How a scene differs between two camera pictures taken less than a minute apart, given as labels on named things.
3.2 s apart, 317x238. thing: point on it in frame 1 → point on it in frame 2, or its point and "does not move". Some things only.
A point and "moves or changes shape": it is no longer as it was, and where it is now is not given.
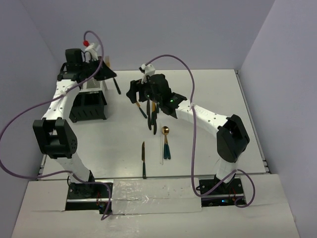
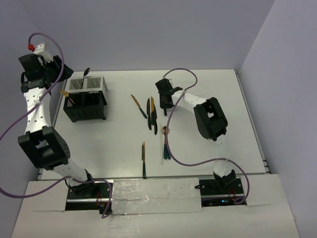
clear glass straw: (161, 145) does not move
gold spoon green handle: (167, 149) does not move
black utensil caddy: (88, 106) does not move
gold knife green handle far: (140, 109) does not move
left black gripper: (104, 73) → (57, 59)
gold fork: (107, 61) moves or changes shape
